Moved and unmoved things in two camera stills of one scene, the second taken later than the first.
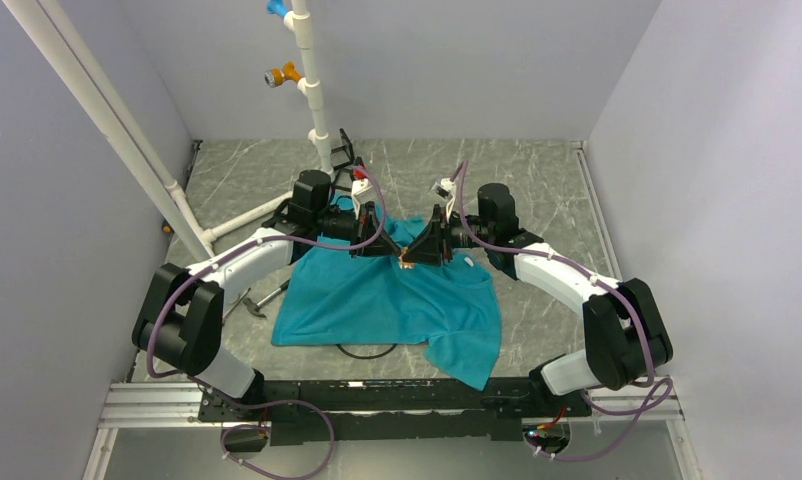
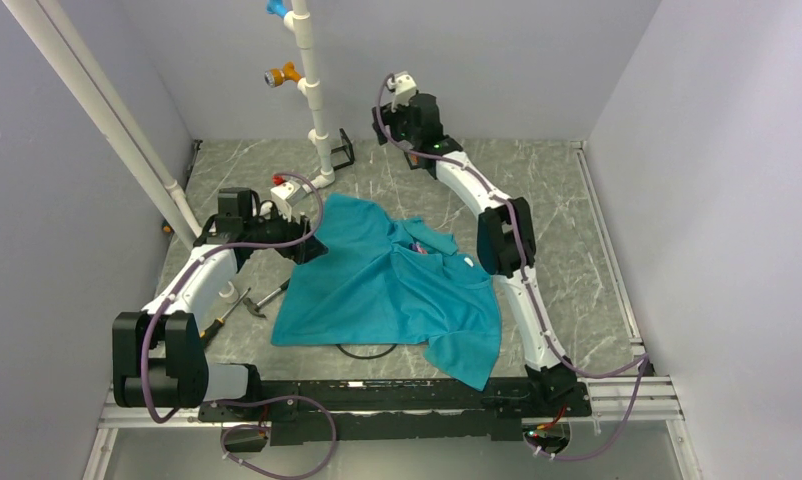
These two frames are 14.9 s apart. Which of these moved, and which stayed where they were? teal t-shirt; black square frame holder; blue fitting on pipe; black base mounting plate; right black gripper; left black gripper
Moved: left black gripper; right black gripper
Stayed: teal t-shirt; blue fitting on pipe; black base mounting plate; black square frame holder
